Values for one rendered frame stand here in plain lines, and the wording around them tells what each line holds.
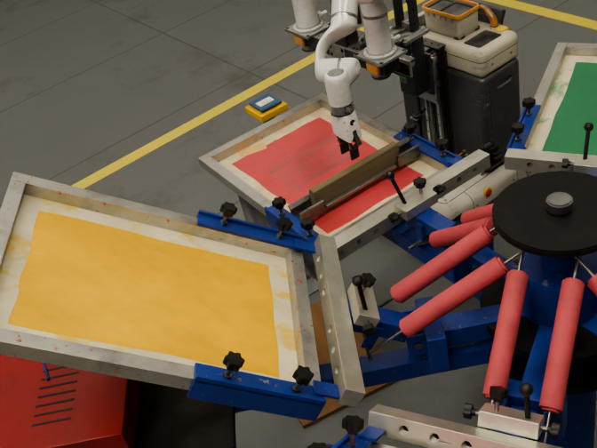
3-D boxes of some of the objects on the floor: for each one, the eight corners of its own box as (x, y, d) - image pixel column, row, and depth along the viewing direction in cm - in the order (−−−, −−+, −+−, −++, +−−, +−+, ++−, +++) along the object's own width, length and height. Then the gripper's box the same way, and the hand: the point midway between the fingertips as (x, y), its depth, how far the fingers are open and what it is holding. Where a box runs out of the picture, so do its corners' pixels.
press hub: (471, 517, 281) (437, 204, 200) (553, 450, 296) (552, 132, 214) (564, 604, 253) (569, 281, 171) (649, 525, 267) (690, 192, 186)
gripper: (316, 103, 263) (326, 150, 274) (348, 121, 250) (357, 170, 261) (335, 93, 265) (344, 140, 276) (367, 110, 253) (375, 159, 264)
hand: (349, 150), depth 268 cm, fingers open, 4 cm apart
